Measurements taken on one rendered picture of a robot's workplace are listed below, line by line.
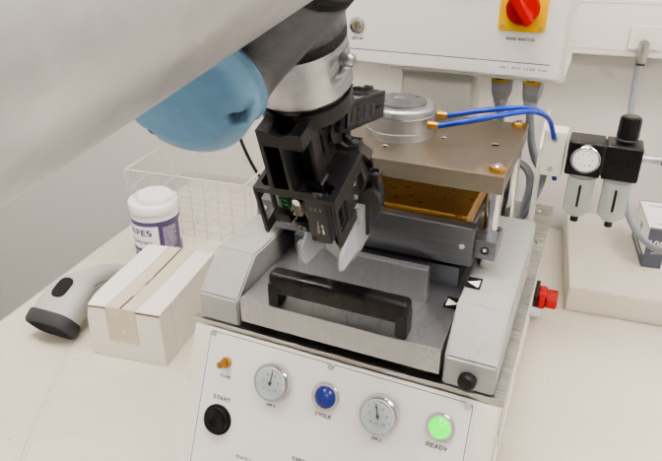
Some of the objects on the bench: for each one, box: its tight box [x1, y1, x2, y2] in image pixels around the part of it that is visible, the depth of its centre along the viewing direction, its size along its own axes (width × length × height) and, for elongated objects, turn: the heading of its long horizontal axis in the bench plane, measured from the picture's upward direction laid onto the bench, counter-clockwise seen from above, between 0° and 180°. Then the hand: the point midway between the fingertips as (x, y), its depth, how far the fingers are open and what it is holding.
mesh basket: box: [124, 141, 265, 241], centre depth 131 cm, size 22×26×13 cm
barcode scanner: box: [25, 263, 125, 340], centre depth 100 cm, size 20×8×8 cm, turn 162°
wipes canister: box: [127, 186, 183, 254], centre depth 111 cm, size 9×9×15 cm
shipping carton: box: [88, 244, 215, 366], centre depth 96 cm, size 19×13×9 cm
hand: (346, 246), depth 62 cm, fingers closed
